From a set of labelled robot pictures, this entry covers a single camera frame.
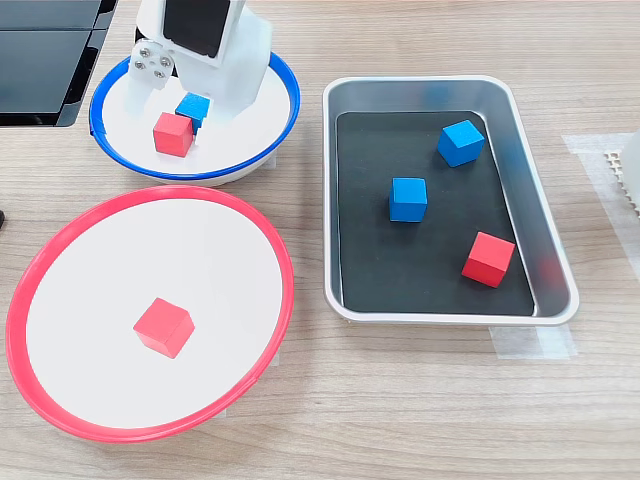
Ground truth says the red cube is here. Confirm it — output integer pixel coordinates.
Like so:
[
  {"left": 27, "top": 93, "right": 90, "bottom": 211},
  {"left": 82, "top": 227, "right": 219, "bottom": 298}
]
[
  {"left": 152, "top": 111, "right": 195, "bottom": 159},
  {"left": 132, "top": 297, "right": 196, "bottom": 360},
  {"left": 460, "top": 231, "right": 517, "bottom": 289}
]

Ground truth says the blue cube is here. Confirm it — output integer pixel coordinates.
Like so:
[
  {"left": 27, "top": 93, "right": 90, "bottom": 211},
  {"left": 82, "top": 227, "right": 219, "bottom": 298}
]
[
  {"left": 436, "top": 119, "right": 487, "bottom": 169},
  {"left": 389, "top": 177, "right": 429, "bottom": 224},
  {"left": 174, "top": 92, "right": 212, "bottom": 136}
]

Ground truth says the blue-rimmed white plate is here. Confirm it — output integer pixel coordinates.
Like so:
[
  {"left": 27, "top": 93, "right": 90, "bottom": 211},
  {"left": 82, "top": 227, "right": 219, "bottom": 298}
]
[{"left": 88, "top": 49, "right": 303, "bottom": 187}]

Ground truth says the black glossy panel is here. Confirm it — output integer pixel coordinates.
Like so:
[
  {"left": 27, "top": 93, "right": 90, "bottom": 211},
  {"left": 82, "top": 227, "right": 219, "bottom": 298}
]
[
  {"left": 0, "top": 28, "right": 109, "bottom": 128},
  {"left": 0, "top": 0, "right": 119, "bottom": 31}
]

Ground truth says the red-rimmed white plate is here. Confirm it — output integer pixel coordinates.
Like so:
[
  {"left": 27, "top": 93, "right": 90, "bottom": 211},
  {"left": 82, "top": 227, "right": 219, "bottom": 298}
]
[{"left": 4, "top": 184, "right": 296, "bottom": 445}]

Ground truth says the black tray mat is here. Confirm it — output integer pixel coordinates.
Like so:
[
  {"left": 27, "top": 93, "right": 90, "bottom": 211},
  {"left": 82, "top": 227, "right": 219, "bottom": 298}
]
[{"left": 335, "top": 110, "right": 536, "bottom": 317}]

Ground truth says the steel tray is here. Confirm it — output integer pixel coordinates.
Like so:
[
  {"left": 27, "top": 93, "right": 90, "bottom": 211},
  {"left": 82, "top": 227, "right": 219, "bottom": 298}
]
[{"left": 322, "top": 74, "right": 581, "bottom": 327}]

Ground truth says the pale perforated base plate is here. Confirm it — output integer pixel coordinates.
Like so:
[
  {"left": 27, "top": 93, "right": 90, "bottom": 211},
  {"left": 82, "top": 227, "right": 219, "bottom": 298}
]
[{"left": 602, "top": 149, "right": 640, "bottom": 215}]

